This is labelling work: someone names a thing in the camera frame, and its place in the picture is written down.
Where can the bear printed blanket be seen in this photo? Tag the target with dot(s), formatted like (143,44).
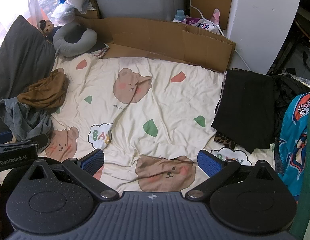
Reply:
(157,100)

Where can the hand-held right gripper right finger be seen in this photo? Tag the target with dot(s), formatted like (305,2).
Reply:
(208,163)

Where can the brown printed t-shirt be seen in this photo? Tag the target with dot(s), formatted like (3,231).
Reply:
(44,90)

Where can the grey neck pillow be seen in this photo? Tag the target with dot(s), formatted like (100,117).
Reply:
(69,51)

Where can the small pink white cloth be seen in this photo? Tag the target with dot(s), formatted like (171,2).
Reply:
(216,16)

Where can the teddy bear toy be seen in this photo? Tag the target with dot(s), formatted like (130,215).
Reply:
(47,27)

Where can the white cabinet panel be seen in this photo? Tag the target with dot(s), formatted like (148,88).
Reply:
(262,25)

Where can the floral patterned cloth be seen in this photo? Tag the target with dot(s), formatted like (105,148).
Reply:
(101,53)

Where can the leopard print cloth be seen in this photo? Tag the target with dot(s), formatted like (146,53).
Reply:
(223,140)

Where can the dark green garment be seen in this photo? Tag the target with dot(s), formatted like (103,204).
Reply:
(19,55)

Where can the silver foil bag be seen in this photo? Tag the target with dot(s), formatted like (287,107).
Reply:
(301,80)

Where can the flat cardboard sheet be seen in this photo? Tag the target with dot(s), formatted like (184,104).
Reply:
(150,35)

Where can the sheer white curtain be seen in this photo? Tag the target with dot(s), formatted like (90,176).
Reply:
(34,5)

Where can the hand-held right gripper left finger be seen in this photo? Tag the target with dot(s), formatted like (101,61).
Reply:
(93,161)

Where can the detergent bottle with blue cap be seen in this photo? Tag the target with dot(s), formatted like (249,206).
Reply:
(180,13)

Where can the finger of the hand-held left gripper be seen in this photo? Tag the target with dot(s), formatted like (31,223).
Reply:
(2,137)
(42,141)

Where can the grey blue pants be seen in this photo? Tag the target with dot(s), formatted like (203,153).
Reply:
(24,120)

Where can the teal cartoon printed cloth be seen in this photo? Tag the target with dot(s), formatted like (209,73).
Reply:
(292,130)

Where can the purple white detergent bag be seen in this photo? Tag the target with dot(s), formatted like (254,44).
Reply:
(202,25)

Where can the black folded garment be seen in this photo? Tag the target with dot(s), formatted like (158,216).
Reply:
(245,105)

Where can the crumpled white plastic bag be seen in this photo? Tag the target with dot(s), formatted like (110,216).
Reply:
(62,11)

